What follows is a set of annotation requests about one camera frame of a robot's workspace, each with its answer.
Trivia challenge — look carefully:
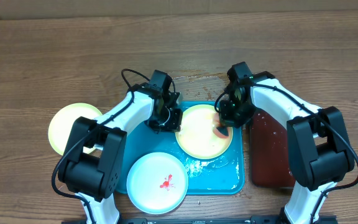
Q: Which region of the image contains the red and black sponge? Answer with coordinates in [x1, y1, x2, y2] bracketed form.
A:
[213, 113, 229, 139]

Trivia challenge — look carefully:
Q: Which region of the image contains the yellow-green plate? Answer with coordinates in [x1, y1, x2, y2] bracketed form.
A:
[175, 104, 234, 159]
[48, 103, 102, 156]

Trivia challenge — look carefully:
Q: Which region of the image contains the light blue plate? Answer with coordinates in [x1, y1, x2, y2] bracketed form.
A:
[126, 152, 189, 215]

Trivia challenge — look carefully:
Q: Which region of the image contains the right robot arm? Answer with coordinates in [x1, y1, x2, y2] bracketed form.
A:
[214, 68, 358, 223]

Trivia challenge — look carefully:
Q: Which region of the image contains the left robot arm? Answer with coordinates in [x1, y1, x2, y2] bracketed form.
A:
[51, 83, 183, 223]

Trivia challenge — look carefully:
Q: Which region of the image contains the black tray with dark water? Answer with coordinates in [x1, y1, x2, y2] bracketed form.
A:
[249, 110, 295, 189]

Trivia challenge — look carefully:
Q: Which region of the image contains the teal plastic tray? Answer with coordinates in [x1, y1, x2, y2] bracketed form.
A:
[116, 123, 245, 195]

